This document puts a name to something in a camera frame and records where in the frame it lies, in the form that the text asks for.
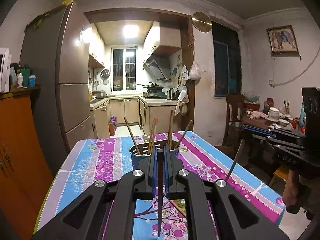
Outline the short wooden chopstick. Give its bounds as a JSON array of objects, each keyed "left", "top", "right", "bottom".
[{"left": 124, "top": 116, "right": 141, "bottom": 155}]

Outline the blue perforated utensil holder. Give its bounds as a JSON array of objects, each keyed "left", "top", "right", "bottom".
[{"left": 128, "top": 139, "right": 180, "bottom": 172}]

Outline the wooden chair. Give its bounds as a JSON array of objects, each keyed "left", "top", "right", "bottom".
[{"left": 216, "top": 94, "right": 245, "bottom": 158}]

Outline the steel kettle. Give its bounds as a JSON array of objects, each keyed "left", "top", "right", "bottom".
[{"left": 167, "top": 88, "right": 176, "bottom": 100}]

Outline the white bottle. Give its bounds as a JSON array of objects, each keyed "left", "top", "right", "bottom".
[{"left": 17, "top": 73, "right": 23, "bottom": 88}]

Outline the framed elephant picture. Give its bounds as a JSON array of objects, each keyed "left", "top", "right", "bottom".
[{"left": 266, "top": 25, "right": 300, "bottom": 57}]

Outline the round gold wall clock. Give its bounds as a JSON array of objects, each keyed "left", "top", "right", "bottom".
[{"left": 191, "top": 12, "right": 212, "bottom": 33}]

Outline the dark interior window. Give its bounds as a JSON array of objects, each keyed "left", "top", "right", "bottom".
[{"left": 212, "top": 22, "right": 242, "bottom": 98}]

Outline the blue thermos bottle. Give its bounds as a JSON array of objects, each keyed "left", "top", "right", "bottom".
[{"left": 299, "top": 104, "right": 305, "bottom": 127}]

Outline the blue lidded cup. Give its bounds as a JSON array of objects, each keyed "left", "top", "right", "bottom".
[{"left": 29, "top": 75, "right": 36, "bottom": 87}]

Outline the floral striped tablecloth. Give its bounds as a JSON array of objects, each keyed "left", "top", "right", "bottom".
[{"left": 33, "top": 132, "right": 287, "bottom": 239}]

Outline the white hanging plastic bag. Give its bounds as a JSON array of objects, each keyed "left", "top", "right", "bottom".
[{"left": 188, "top": 60, "right": 201, "bottom": 81}]

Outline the white microwave oven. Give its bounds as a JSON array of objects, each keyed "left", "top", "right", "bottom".
[{"left": 0, "top": 48, "right": 12, "bottom": 93}]

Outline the cluttered wooden side table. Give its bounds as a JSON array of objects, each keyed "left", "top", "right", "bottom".
[{"left": 242, "top": 109, "right": 305, "bottom": 151}]

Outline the orange wooden cabinet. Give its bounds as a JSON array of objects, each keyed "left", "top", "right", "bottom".
[{"left": 1, "top": 87, "right": 53, "bottom": 239}]

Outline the steel range hood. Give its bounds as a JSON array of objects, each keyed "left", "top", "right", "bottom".
[{"left": 143, "top": 55, "right": 171, "bottom": 81}]

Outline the grey refrigerator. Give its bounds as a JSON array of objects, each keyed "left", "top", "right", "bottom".
[{"left": 20, "top": 2, "right": 95, "bottom": 174}]

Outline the kitchen window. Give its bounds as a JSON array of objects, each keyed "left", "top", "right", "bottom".
[{"left": 111, "top": 47, "right": 137, "bottom": 92}]

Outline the long wooden chopstick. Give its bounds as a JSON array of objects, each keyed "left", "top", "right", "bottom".
[{"left": 157, "top": 150, "right": 164, "bottom": 237}]

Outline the black wok on stove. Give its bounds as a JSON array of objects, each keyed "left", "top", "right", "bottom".
[{"left": 137, "top": 82, "right": 164, "bottom": 93}]

